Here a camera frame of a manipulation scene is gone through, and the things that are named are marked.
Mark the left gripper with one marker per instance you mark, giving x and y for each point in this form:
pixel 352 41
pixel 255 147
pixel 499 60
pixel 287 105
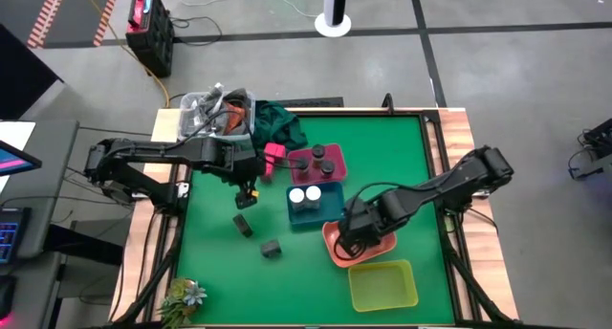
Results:
pixel 244 166

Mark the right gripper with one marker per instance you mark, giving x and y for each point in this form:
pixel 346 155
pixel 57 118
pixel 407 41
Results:
pixel 361 224

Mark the dark red spice box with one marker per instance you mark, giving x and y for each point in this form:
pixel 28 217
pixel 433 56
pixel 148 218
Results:
pixel 268 172

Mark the black spice box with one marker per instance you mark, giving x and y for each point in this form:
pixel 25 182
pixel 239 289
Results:
pixel 243 225
pixel 271 248

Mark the pink spice box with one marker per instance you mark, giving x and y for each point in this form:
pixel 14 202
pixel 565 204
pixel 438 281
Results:
pixel 274 152

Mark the white lid spice jar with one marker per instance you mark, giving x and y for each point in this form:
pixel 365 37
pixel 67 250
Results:
pixel 296 196
pixel 313 195

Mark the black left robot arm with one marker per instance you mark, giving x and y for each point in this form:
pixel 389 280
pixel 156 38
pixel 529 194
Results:
pixel 158 152

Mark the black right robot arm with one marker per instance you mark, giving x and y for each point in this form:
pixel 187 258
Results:
pixel 449 181

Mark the orange plastic tray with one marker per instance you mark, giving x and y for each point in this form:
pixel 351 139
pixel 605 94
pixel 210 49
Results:
pixel 382 247

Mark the blue plastic tray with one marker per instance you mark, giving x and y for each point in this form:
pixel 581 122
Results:
pixel 330 209

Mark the yellow plastic tray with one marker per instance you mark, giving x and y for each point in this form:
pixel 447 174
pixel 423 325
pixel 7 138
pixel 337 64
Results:
pixel 382 286

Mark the magenta plastic tray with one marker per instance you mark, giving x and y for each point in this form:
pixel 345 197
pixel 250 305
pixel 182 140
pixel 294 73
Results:
pixel 339 157

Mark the orange cloth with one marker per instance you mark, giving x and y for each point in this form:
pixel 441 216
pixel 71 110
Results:
pixel 233 119

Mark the dark green cloth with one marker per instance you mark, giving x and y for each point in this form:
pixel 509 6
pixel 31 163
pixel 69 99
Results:
pixel 279 125

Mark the clear plastic storage bin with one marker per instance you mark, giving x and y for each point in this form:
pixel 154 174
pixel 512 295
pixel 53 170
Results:
pixel 191 133

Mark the crumpled grey plastic packaging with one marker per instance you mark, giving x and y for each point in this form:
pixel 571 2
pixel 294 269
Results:
pixel 203 114

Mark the succulent plant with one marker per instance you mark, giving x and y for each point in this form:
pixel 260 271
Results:
pixel 184 295

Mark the black and red power station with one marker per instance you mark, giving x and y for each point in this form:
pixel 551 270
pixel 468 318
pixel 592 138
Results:
pixel 150 32

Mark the grey desk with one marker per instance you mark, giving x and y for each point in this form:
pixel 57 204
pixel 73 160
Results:
pixel 48 176

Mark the white pole base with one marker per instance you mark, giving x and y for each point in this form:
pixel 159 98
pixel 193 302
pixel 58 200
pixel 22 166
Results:
pixel 333 4

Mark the computer monitor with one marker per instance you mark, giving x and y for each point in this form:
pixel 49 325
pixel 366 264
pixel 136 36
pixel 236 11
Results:
pixel 16 159

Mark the white paper sheet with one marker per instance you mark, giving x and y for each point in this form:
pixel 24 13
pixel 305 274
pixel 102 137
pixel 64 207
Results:
pixel 14 133

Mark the backlit keyboard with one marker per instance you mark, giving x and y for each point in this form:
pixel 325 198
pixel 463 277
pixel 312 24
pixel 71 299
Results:
pixel 9 235

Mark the black partition panel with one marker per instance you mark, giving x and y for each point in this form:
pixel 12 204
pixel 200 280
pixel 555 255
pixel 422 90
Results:
pixel 19 75

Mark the black computer mouse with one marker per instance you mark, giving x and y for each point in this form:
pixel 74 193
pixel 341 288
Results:
pixel 5 295

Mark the black post on table edge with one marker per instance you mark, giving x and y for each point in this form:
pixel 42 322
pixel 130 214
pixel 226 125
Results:
pixel 388 104

